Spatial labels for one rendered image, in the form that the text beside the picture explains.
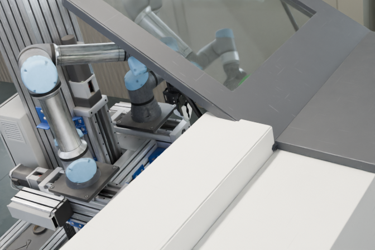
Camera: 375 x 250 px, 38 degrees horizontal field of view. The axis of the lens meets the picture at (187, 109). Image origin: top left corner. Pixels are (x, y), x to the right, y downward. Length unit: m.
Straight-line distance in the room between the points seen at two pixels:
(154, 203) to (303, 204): 0.36
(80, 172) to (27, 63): 0.47
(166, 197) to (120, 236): 0.15
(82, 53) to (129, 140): 0.73
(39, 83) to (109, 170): 0.61
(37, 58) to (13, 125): 0.78
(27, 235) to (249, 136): 2.32
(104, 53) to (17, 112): 0.69
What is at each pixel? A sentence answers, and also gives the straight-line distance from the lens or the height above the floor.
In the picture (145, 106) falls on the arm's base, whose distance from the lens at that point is 2.57.
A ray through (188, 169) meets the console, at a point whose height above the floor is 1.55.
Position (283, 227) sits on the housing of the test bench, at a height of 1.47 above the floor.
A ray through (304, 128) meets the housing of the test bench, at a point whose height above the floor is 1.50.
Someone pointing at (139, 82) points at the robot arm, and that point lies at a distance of 2.51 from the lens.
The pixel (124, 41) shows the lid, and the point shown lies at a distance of 1.64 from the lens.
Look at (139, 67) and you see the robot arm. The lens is 2.01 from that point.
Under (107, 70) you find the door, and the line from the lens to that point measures 4.97.
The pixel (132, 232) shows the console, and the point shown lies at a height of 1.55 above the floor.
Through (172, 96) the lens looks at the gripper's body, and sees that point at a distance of 2.13.
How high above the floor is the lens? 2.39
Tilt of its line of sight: 31 degrees down
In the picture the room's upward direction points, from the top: 13 degrees counter-clockwise
